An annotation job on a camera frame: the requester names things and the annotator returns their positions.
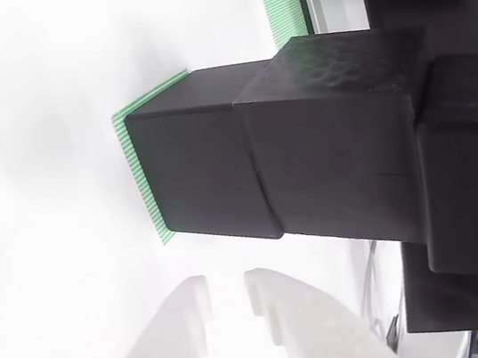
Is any white cable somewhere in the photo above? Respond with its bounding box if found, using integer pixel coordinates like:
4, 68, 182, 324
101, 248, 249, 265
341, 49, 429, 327
354, 239, 394, 349

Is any green striped square marker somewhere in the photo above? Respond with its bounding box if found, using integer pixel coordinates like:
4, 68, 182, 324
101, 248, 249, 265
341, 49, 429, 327
105, 68, 215, 253

